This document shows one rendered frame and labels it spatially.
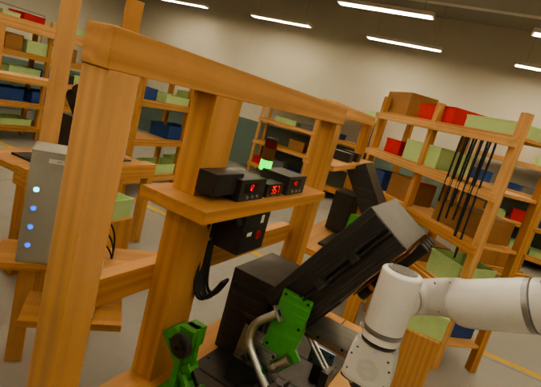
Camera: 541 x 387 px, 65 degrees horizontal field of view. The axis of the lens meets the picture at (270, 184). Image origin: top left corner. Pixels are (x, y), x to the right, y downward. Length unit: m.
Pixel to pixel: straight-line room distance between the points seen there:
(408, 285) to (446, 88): 9.60
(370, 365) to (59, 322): 0.72
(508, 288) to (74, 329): 0.96
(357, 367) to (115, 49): 0.84
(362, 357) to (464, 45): 9.83
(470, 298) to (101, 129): 0.80
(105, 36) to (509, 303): 0.91
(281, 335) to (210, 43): 11.46
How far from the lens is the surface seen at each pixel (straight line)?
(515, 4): 8.59
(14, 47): 8.77
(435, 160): 4.53
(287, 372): 1.77
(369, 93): 10.59
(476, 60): 10.48
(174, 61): 1.10
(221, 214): 1.23
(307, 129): 10.37
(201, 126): 1.28
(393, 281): 0.89
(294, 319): 1.49
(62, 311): 1.15
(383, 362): 0.96
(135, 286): 1.43
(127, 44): 1.00
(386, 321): 0.91
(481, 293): 0.82
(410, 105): 5.22
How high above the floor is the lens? 1.87
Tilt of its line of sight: 11 degrees down
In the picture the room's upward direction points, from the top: 15 degrees clockwise
